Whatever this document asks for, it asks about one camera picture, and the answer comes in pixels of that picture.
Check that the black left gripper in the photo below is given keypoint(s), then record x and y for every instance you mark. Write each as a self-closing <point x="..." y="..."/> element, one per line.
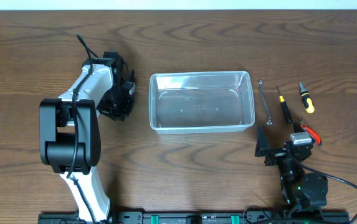
<point x="123" y="111"/>

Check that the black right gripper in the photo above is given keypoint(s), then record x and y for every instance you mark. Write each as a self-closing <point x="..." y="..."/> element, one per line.
<point x="263" y="149"/>

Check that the slim black yellow screwdriver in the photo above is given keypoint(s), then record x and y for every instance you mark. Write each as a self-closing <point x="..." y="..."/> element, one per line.
<point x="285" y="109"/>

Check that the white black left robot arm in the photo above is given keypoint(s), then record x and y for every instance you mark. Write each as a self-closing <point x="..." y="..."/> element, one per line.
<point x="69" y="134"/>

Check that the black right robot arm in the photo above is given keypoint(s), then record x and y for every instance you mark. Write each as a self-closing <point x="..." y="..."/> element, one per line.
<point x="304" y="192"/>

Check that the clear plastic container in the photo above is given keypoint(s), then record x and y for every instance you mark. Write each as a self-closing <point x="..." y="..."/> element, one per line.
<point x="201" y="102"/>

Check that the stubby yellow black screwdriver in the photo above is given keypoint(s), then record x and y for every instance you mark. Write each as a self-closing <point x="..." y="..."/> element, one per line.
<point x="306" y="100"/>

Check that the silver double ring wrench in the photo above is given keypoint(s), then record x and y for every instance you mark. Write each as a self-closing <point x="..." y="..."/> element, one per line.
<point x="269" y="118"/>

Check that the red handled pliers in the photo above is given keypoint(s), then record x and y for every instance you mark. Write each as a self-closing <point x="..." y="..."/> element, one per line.
<point x="310" y="131"/>

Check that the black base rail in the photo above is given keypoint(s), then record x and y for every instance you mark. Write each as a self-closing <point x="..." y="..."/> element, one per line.
<point x="248" y="216"/>

